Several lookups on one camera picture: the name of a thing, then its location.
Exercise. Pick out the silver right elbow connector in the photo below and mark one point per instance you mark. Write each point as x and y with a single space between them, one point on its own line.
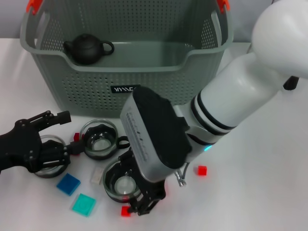
181 179

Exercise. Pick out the red slope block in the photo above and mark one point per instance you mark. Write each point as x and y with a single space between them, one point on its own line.
166 190

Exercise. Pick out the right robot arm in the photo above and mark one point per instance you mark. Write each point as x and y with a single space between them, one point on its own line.
240 84

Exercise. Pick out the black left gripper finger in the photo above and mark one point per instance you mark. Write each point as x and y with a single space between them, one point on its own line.
127 161

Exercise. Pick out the grey perforated storage basket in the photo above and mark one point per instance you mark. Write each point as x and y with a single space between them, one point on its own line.
84 96

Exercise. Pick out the black clay teapot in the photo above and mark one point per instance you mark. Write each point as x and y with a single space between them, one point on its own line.
86 49

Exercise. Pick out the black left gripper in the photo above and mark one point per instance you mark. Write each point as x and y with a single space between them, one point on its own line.
21 146

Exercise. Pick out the blue square tile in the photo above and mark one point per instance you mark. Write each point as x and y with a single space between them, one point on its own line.
68 184

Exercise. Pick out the red building brick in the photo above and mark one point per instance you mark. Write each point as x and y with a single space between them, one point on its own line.
76 136

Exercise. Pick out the glass teacup with black holder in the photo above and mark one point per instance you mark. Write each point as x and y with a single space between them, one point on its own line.
122 186
51 172
99 144

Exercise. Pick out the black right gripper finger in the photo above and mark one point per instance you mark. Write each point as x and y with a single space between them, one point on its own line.
154 195

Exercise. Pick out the teal square tile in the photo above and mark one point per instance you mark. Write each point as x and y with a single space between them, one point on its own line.
83 205

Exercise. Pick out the small red cube block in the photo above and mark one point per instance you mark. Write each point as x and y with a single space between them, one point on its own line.
202 171
125 211

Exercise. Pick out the translucent white brick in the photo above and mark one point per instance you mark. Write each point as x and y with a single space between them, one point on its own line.
96 176

